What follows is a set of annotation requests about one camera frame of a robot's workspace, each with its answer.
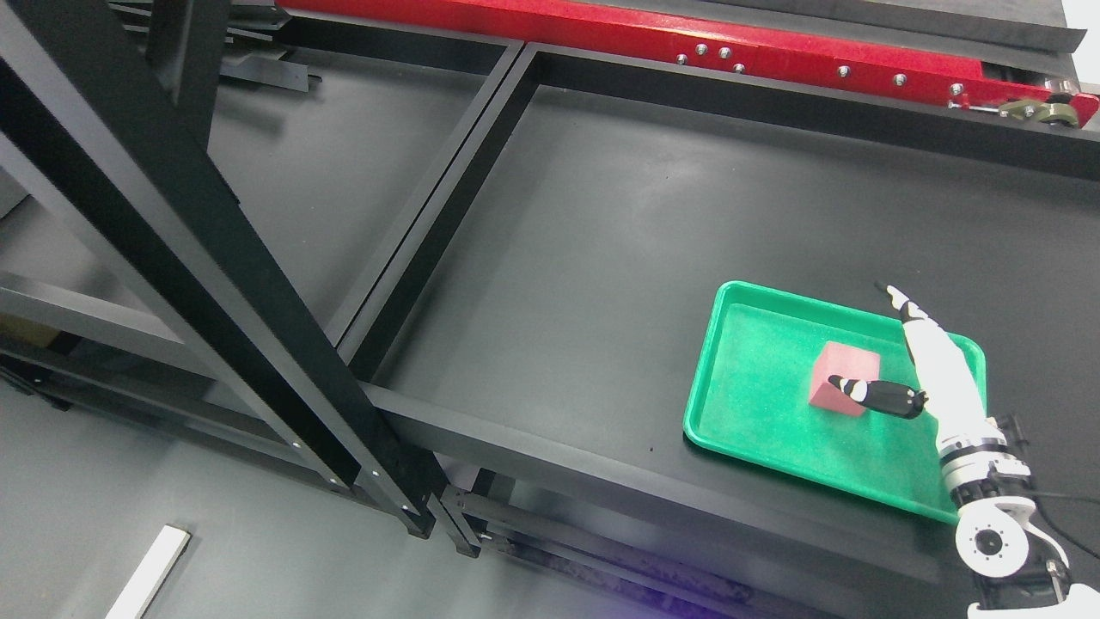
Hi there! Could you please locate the white standing table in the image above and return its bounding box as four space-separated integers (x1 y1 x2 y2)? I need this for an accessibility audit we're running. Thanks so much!
105 524 193 618

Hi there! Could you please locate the black metal shelf rack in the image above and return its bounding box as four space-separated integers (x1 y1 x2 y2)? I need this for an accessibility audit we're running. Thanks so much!
3 1 1097 618

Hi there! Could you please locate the pink cube block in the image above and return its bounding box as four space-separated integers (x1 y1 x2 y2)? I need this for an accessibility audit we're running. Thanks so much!
809 340 881 418

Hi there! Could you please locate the green tray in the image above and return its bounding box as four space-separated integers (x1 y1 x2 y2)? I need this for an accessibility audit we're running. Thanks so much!
683 280 988 526

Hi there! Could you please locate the red metal beam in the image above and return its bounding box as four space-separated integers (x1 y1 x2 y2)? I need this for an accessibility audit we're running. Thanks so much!
283 1 1097 126

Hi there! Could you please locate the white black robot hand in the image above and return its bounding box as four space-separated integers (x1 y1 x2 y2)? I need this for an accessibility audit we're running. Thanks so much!
831 281 1007 462

